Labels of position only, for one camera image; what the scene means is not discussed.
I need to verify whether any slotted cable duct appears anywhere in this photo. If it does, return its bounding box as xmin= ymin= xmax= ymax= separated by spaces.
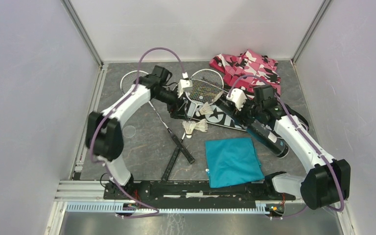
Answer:
xmin=66 ymin=202 xmax=269 ymax=215

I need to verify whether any right badminton racket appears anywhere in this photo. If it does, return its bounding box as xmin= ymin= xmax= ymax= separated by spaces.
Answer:
xmin=161 ymin=69 xmax=224 ymax=181

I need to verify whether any left badminton racket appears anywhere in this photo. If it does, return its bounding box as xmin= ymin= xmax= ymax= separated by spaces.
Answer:
xmin=120 ymin=70 xmax=195 ymax=165

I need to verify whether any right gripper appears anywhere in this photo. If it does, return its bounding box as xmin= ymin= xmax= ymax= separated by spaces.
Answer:
xmin=230 ymin=94 xmax=263 ymax=130

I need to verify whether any pink camouflage bag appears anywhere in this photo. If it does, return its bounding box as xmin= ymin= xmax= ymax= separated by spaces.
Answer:
xmin=209 ymin=49 xmax=281 ymax=97

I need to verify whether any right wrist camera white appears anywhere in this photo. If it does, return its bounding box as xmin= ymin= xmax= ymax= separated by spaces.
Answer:
xmin=226 ymin=88 xmax=248 ymax=111

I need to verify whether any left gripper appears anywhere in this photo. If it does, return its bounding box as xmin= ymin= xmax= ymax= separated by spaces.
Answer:
xmin=154 ymin=87 xmax=188 ymax=121

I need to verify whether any teal folded cloth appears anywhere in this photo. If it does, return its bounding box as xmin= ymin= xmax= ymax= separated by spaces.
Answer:
xmin=205 ymin=138 xmax=264 ymax=188

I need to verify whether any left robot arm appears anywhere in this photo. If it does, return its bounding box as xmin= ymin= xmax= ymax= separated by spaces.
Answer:
xmin=85 ymin=66 xmax=183 ymax=200

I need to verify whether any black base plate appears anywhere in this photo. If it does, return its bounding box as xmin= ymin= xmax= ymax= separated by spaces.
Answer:
xmin=103 ymin=180 xmax=296 ymax=209

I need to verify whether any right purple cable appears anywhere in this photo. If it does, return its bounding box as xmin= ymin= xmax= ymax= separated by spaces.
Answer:
xmin=228 ymin=74 xmax=346 ymax=219

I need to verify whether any black shuttlecock tube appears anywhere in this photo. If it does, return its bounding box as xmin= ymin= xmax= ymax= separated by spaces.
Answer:
xmin=213 ymin=91 xmax=290 ymax=159

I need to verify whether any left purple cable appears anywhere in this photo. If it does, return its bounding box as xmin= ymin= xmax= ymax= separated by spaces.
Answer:
xmin=89 ymin=47 xmax=189 ymax=218

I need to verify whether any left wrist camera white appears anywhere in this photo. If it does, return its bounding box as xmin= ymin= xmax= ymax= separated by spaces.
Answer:
xmin=177 ymin=72 xmax=193 ymax=98

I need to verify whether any purple cable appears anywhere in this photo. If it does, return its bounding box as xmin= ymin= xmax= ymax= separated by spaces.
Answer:
xmin=89 ymin=47 xmax=189 ymax=218
xmin=228 ymin=74 xmax=346 ymax=219

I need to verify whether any badminton racket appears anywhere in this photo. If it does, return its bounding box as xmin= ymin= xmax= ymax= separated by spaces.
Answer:
xmin=120 ymin=70 xmax=195 ymax=165
xmin=161 ymin=69 xmax=224 ymax=181

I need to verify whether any black racket cover bag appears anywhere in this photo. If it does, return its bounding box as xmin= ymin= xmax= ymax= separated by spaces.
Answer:
xmin=193 ymin=83 xmax=308 ymax=130

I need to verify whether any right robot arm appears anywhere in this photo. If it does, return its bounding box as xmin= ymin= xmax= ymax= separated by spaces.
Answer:
xmin=227 ymin=85 xmax=351 ymax=212

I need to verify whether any shuttlecock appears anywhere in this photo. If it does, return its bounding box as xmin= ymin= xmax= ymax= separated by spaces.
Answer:
xmin=197 ymin=102 xmax=213 ymax=116
xmin=182 ymin=120 xmax=197 ymax=139
xmin=194 ymin=119 xmax=208 ymax=132

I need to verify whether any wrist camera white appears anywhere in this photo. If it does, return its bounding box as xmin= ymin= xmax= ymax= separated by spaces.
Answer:
xmin=226 ymin=88 xmax=248 ymax=111
xmin=177 ymin=72 xmax=193 ymax=98

